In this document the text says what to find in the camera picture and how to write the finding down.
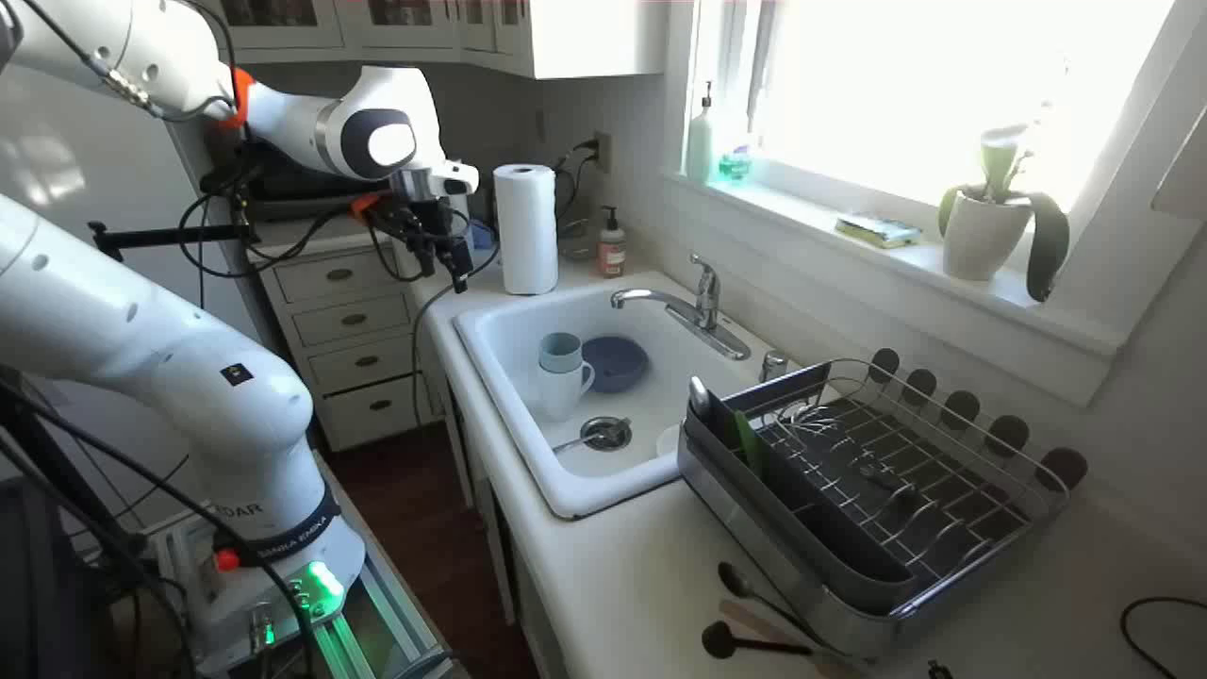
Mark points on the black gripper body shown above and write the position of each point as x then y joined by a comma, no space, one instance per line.
436,224

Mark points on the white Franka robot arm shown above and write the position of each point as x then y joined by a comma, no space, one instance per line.
152,353

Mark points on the white paper towel roll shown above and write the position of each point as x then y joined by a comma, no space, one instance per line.
524,229

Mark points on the white drawer cabinet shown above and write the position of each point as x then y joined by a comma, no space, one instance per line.
352,326

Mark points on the teal cup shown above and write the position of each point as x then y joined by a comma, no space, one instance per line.
561,348

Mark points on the brown pump soap bottle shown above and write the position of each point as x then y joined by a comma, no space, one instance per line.
612,249

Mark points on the white mug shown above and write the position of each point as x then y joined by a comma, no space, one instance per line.
561,394

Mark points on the blue plate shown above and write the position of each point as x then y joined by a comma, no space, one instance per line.
620,363

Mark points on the metal sink drain strainer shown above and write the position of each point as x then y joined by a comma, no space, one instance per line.
610,433

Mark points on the white ceramic sink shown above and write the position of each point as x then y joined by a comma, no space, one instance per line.
641,410

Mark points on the pale green dish soap bottle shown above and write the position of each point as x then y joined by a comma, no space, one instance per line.
698,146

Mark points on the small teal object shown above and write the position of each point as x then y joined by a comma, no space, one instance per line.
738,165

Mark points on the green item in rack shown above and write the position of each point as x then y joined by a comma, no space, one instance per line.
734,433

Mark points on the chrome side sprayer cap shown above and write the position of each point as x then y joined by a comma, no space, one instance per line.
776,363

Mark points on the green yellow sponge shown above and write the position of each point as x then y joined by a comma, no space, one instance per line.
875,231

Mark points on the black spoon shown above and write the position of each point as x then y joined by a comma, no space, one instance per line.
717,641

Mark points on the black metal stand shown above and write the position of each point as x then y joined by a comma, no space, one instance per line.
49,492

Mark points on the wooden utensil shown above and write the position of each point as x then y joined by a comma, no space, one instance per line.
767,623

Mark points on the white framed window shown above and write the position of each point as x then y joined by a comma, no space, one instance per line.
908,89

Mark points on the potted plant in white pot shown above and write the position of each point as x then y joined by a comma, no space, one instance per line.
982,231

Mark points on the wall power outlet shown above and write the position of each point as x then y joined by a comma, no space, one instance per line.
597,151

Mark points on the chrome tap base plate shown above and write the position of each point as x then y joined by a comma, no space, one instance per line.
720,342

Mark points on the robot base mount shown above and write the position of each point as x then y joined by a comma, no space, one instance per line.
377,629

